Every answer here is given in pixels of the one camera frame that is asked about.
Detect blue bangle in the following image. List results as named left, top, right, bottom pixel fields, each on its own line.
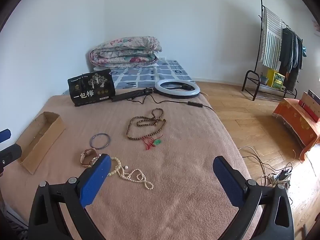
left=89, top=133, right=111, bottom=151

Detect black metal clothes rack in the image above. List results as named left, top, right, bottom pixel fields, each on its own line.
left=241, top=0, right=304, bottom=102

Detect black snack bag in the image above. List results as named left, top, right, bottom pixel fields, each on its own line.
left=67, top=69, right=116, bottom=107

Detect blue grey patterned bed sheet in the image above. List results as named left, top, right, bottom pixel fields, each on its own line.
left=61, top=59, right=197, bottom=96

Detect black folded tripod stand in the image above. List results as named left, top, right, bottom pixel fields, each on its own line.
left=111, top=87, right=157, bottom=103

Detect dark hanging clothes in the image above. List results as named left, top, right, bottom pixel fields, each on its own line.
left=278, top=27, right=307, bottom=92

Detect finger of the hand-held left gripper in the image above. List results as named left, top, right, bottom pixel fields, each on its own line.
left=0, top=129, right=12, bottom=143
left=0, top=144, right=22, bottom=167

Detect white ring light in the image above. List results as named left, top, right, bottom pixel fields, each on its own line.
left=154, top=80, right=201, bottom=99

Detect red cord jade pendant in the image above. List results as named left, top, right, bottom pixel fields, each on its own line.
left=142, top=135, right=164, bottom=151

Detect white power strip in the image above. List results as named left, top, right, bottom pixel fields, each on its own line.
left=270, top=169, right=292, bottom=188

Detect brown and red flat box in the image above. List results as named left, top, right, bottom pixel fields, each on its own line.
left=299, top=89, right=320, bottom=123

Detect striped grey white towel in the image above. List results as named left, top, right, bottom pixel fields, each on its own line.
left=260, top=7, right=284, bottom=70

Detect folded floral quilt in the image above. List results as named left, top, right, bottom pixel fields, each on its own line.
left=89, top=36, right=162, bottom=68

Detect white pearl necklace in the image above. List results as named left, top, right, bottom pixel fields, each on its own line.
left=107, top=157, right=154, bottom=190

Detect rose gold wristwatch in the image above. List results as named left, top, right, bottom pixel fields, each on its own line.
left=80, top=148, right=101, bottom=168

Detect brown wooden bead necklace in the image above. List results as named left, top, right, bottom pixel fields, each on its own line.
left=126, top=108, right=167, bottom=142

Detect orange cloth covered table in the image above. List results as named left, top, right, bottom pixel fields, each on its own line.
left=272, top=97, right=320, bottom=164

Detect brown cardboard box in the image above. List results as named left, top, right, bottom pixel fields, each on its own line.
left=17, top=112, right=66, bottom=175

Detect black ring light cable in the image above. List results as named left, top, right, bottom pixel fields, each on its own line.
left=126, top=90, right=216, bottom=113

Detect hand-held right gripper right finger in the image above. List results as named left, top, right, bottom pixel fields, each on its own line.
left=212, top=156, right=295, bottom=240

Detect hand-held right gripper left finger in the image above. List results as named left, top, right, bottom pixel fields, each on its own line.
left=28, top=153, right=112, bottom=240

